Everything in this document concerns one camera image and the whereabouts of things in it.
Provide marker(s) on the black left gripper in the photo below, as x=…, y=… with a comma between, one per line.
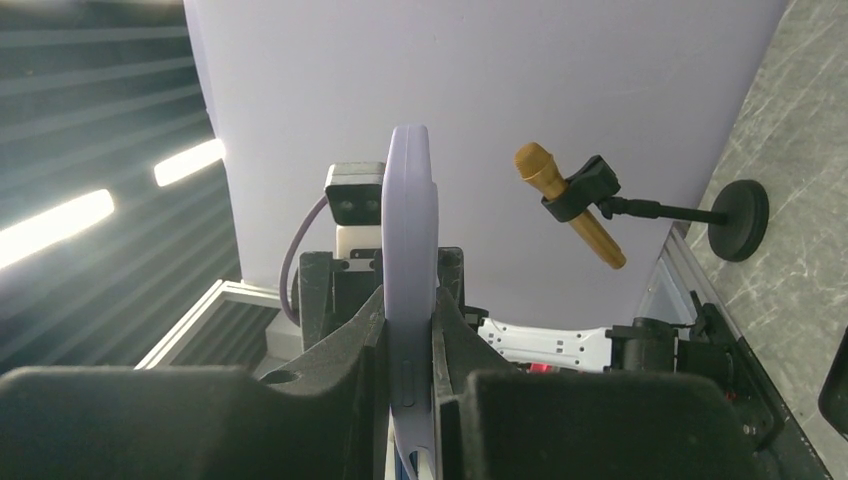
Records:
x=331, y=291

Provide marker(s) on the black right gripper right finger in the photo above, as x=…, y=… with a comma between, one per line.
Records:
x=494, y=421

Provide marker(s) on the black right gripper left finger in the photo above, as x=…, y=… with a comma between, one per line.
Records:
x=323, y=415

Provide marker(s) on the lilac cased smartphone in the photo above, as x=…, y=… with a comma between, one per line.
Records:
x=409, y=229

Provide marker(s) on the black phone case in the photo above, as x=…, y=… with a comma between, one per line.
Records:
x=832, y=400

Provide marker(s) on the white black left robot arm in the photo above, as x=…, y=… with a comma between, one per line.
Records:
x=647, y=344

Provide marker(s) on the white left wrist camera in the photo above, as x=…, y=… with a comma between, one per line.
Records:
x=354, y=192

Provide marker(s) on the aluminium table edge rail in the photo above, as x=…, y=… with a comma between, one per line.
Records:
x=676, y=273

